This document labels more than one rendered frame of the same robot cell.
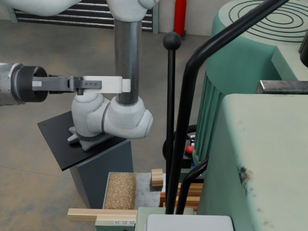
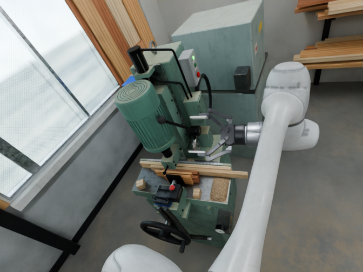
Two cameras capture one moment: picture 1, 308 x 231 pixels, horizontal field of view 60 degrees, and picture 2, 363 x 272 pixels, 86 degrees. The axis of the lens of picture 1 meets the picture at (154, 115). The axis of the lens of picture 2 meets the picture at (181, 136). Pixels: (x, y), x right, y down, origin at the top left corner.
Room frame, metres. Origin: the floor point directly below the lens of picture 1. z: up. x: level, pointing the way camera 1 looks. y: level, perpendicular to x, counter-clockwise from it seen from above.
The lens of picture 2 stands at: (0.95, 0.33, 1.86)
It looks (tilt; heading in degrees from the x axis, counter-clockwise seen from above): 42 degrees down; 212
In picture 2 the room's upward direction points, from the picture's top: 24 degrees counter-clockwise
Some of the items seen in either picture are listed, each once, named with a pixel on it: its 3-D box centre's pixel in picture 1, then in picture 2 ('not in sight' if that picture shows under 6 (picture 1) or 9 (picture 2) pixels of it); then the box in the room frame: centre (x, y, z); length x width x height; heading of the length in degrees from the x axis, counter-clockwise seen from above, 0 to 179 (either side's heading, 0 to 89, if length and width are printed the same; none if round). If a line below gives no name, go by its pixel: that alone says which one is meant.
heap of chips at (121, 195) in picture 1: (121, 189); (219, 187); (0.45, 0.10, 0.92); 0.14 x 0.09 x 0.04; 179
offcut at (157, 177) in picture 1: (157, 177); (196, 193); (0.50, -0.01, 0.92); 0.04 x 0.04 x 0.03; 4
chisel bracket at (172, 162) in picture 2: not in sight; (172, 156); (0.34, -0.17, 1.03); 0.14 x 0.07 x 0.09; 179
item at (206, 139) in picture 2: not in sight; (203, 136); (0.18, -0.01, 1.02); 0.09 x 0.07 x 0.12; 89
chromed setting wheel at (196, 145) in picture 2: not in sight; (196, 143); (0.23, -0.04, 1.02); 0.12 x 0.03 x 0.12; 179
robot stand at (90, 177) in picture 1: (100, 168); not in sight; (0.97, 0.33, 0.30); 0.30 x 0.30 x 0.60; 35
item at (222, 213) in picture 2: not in sight; (224, 221); (0.50, 0.09, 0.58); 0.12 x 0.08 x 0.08; 179
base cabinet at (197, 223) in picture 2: not in sight; (201, 195); (0.24, -0.17, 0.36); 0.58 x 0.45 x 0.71; 179
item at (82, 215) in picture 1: (173, 217); (194, 171); (0.36, -0.06, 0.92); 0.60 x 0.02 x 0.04; 89
